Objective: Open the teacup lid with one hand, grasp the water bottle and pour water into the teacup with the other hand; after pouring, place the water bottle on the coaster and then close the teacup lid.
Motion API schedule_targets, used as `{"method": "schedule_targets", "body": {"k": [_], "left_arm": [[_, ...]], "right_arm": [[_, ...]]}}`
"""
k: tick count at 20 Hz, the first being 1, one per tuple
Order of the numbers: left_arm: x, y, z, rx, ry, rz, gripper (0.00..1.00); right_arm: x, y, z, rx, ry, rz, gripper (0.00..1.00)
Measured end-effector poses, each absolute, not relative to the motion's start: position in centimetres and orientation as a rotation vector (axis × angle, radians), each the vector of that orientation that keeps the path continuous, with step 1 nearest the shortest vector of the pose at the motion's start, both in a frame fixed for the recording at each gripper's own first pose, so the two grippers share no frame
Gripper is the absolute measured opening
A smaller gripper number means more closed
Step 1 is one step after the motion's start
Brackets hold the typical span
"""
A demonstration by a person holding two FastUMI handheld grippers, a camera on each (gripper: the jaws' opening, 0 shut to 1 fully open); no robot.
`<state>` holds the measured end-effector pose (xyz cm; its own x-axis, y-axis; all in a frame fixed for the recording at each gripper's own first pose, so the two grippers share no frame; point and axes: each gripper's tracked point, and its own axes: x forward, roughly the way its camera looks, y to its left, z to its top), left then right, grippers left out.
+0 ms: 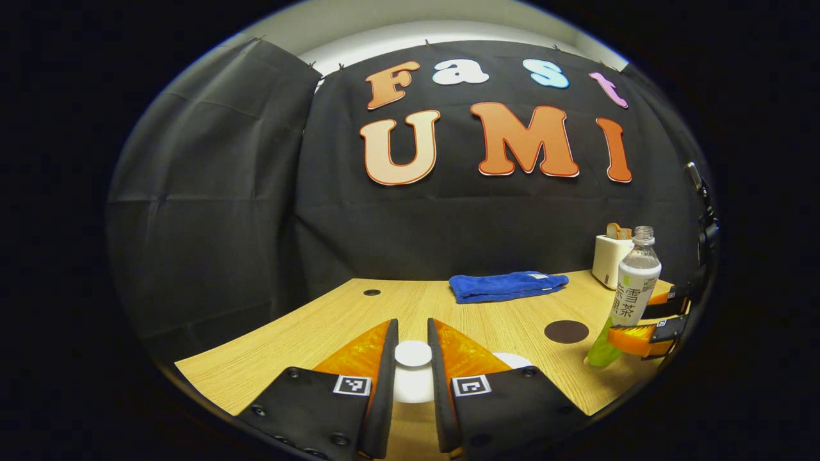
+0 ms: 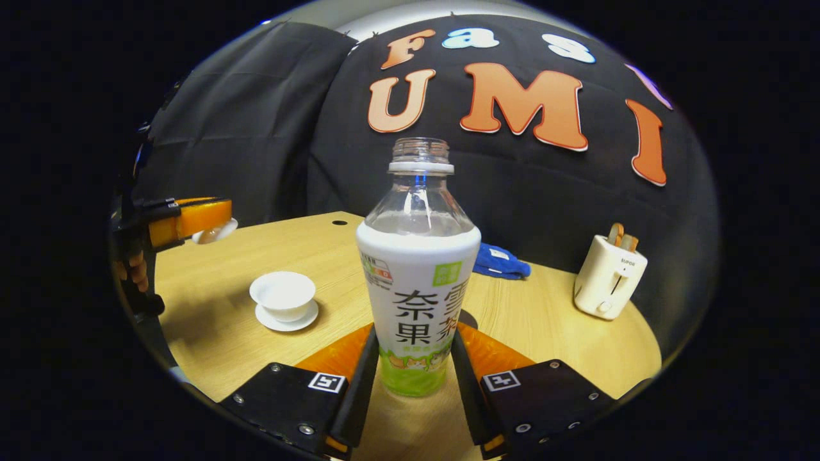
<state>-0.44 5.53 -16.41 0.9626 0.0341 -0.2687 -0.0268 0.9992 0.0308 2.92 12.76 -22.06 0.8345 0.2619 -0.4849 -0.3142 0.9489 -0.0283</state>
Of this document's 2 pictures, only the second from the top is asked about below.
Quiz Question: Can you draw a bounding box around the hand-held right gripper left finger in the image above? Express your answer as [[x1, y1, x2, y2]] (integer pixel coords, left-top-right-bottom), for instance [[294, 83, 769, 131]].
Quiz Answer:
[[220, 322, 380, 460]]

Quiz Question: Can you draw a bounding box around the white toaster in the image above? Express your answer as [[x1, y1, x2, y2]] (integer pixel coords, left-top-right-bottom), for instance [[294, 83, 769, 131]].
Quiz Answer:
[[573, 234, 648, 321]]

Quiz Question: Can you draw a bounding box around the white saucer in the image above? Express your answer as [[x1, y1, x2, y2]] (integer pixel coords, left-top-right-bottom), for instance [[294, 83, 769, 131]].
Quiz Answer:
[[255, 300, 320, 332]]

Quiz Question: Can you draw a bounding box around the white teacup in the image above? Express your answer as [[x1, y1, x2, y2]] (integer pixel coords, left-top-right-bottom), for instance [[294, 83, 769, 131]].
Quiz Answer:
[[249, 271, 316, 323]]

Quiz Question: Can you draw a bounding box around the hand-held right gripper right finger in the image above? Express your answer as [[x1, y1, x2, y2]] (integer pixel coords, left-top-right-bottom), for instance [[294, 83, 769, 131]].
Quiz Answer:
[[450, 322, 616, 460]]

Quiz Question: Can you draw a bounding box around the blue folded towel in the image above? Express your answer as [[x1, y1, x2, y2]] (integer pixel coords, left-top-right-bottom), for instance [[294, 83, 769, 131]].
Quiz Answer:
[[473, 242, 532, 280]]

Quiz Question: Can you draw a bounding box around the white green water bottle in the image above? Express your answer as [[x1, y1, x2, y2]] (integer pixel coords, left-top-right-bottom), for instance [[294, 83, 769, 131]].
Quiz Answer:
[[356, 137, 482, 398]]

